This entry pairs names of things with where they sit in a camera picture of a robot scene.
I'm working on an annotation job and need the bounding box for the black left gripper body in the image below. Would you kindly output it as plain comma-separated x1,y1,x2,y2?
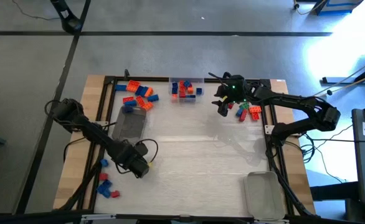
125,151,151,179

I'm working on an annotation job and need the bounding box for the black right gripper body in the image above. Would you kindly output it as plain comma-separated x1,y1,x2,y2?
222,75,248,104

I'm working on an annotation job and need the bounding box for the grey translucent bin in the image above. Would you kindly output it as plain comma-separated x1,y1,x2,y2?
111,105,148,147

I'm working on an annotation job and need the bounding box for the clear plastic bin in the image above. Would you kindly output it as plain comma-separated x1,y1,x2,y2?
169,77,205,103

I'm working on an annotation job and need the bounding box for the black floor strip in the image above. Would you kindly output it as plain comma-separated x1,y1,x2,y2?
0,30,334,37
12,0,92,215

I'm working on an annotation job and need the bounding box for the white plastic tray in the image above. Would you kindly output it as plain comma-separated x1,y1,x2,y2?
244,170,287,221

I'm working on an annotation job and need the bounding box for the black floor stand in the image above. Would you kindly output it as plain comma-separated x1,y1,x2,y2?
321,39,365,85

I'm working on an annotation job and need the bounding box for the black rig bar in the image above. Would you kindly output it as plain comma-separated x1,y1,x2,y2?
0,210,365,224

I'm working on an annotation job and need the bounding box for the blue white box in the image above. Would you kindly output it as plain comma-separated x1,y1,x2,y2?
313,0,364,16

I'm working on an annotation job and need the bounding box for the black stand base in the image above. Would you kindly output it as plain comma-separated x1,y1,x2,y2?
50,0,84,34

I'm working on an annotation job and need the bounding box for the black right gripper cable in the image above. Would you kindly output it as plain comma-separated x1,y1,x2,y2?
207,72,230,82

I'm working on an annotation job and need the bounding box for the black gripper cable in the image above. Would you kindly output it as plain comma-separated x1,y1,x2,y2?
116,138,159,175
207,72,230,82

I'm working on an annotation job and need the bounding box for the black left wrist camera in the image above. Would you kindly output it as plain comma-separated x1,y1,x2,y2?
134,141,149,156

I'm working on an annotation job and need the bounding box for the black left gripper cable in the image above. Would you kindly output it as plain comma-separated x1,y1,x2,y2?
116,138,159,175

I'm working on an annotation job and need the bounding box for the black cable bundle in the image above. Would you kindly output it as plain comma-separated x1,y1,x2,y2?
59,155,107,212
265,139,316,218

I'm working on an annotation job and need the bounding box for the white rail bracket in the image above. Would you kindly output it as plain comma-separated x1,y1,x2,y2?
81,213,116,222

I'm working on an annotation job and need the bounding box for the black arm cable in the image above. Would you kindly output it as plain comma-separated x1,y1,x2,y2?
62,136,88,163

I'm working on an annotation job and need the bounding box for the black table frame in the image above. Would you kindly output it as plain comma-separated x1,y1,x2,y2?
76,75,316,222

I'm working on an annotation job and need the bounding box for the yellow floor cable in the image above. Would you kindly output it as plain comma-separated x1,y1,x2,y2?
293,0,326,16

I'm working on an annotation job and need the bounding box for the grey hanging cable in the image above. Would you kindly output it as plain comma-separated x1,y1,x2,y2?
291,52,365,107

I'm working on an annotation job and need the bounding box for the yellow hanging cable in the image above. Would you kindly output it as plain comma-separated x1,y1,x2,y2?
290,70,365,100

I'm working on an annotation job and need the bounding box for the thin floor cable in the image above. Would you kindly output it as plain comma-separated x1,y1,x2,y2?
12,0,61,21

